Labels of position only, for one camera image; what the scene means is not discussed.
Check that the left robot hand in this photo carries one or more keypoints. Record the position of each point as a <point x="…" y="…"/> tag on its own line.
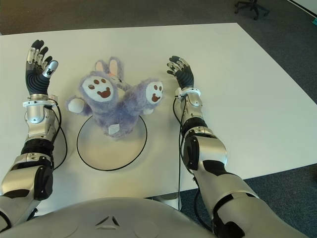
<point x="37" y="81"/>

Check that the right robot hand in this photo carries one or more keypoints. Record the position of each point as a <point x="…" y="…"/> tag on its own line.
<point x="185" y="77"/>

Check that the purple plush bunny doll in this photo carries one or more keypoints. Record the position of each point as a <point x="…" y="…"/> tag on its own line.
<point x="119" y="109"/>

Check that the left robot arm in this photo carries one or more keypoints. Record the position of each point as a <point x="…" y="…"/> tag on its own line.
<point x="34" y="116"/>

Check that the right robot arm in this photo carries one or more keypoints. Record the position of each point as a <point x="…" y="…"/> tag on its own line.
<point x="213" y="151"/>

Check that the white plate black rim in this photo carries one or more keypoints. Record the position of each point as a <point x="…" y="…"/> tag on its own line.
<point x="99" y="153"/>

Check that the black office chair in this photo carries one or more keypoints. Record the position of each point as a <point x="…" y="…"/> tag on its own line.
<point x="252" y="7"/>

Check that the silver table base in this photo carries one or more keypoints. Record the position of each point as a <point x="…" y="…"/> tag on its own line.
<point x="171" y="198"/>

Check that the grey robot torso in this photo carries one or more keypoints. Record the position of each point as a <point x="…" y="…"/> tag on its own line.
<point x="106" y="218"/>

